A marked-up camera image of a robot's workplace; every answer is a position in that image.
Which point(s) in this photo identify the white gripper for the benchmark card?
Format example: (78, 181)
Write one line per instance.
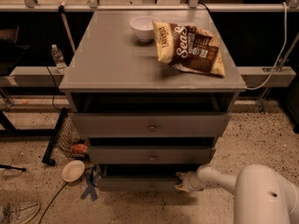
(191, 180)

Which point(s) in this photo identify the grey bottom drawer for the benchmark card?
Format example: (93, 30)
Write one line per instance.
(141, 177)

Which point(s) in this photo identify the grey drawer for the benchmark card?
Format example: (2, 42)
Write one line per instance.
(150, 155)
(141, 177)
(151, 125)

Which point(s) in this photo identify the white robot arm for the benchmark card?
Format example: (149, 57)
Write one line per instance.
(262, 196)

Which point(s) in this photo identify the grey middle drawer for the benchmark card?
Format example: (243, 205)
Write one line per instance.
(150, 155)

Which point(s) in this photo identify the grey drawer cabinet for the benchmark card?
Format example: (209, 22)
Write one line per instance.
(112, 73)

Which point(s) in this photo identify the grey top drawer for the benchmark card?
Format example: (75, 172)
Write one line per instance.
(151, 125)

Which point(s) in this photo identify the orange can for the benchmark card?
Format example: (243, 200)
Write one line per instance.
(79, 148)

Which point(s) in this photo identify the small cream plate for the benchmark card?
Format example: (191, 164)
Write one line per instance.
(73, 171)

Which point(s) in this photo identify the brown yellow chip bag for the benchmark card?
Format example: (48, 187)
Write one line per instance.
(188, 48)

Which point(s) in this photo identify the black metal bar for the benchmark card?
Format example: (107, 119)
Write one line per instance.
(47, 156)

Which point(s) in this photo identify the white ceramic bowl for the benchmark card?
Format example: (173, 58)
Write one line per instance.
(142, 27)

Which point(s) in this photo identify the grey sneaker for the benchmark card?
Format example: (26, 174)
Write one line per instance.
(18, 213)

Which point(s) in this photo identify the clear plastic water bottle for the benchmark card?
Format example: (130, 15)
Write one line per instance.
(58, 58)

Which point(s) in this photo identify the black rod on floor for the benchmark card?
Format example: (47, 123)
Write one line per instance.
(9, 167)

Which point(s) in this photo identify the wire mesh basket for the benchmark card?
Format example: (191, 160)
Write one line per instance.
(68, 135)

